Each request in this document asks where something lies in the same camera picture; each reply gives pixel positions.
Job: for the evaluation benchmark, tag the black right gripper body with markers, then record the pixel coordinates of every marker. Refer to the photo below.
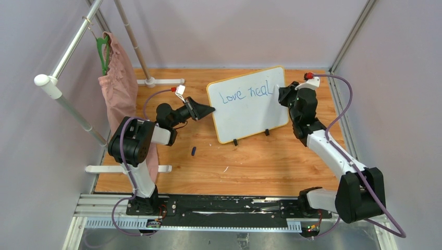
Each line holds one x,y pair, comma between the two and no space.
288,98

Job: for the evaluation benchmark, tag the green clothes hanger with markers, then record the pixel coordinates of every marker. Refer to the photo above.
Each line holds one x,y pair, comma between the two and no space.
104,52

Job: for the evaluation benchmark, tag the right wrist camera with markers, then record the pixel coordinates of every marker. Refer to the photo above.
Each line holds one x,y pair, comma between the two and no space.
311,82

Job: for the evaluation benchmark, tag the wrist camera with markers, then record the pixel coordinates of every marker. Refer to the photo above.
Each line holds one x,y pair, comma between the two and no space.
311,82
179,92

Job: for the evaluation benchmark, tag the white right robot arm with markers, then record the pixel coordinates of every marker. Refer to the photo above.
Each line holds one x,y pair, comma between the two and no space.
361,192

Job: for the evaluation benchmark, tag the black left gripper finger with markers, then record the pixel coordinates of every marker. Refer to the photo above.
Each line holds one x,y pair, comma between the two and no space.
194,105
203,111

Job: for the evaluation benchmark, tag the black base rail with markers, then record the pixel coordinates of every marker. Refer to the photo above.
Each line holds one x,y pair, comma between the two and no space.
226,213

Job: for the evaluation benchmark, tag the pink hanging garment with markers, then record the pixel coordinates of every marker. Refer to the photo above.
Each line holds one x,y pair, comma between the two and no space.
119,85

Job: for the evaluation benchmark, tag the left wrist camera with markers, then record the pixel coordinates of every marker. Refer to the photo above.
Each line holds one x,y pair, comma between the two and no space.
179,92

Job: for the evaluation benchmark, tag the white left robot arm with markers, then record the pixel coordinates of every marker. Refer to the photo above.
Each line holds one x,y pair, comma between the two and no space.
135,139

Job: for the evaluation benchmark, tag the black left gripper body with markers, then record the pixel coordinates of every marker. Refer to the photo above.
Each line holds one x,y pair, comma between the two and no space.
181,114

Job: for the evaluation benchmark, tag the yellow framed whiteboard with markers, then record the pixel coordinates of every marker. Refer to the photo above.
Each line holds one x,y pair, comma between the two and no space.
247,105

